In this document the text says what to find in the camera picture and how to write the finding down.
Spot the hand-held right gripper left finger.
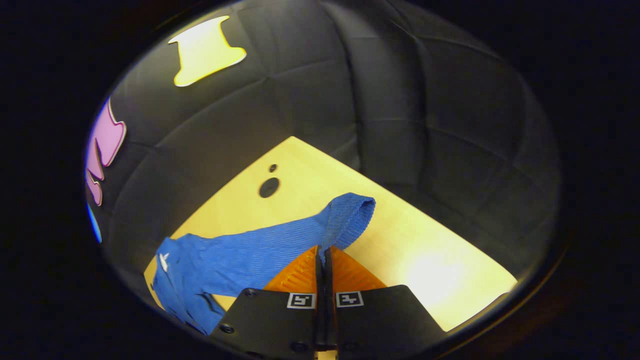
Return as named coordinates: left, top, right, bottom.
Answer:
left=209, top=245, right=327, bottom=360

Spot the blue button shirt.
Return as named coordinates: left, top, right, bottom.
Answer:
left=150, top=192, right=377, bottom=336

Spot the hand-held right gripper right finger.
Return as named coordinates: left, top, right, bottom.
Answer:
left=324, top=245, right=447, bottom=360

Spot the black backdrop cloth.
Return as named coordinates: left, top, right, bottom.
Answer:
left=84, top=0, right=562, bottom=301

